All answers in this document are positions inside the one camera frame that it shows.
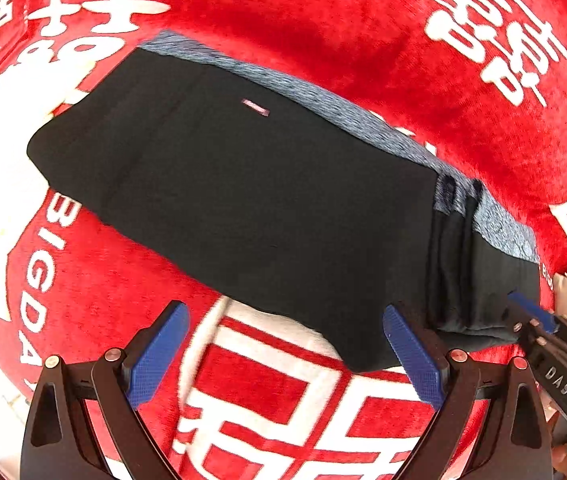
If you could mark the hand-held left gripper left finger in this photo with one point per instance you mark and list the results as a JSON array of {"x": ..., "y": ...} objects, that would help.
[{"x": 158, "y": 352}]

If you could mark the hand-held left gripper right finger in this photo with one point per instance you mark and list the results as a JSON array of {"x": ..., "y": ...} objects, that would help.
[{"x": 413, "y": 352}]

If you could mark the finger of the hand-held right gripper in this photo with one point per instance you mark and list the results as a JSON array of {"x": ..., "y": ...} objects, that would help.
[{"x": 536, "y": 310}]

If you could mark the black pants with blue trim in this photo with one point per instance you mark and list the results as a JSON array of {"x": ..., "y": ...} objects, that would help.
[{"x": 263, "y": 210}]

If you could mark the red printed blanket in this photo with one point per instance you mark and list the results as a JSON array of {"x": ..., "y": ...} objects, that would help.
[{"x": 363, "y": 25}]

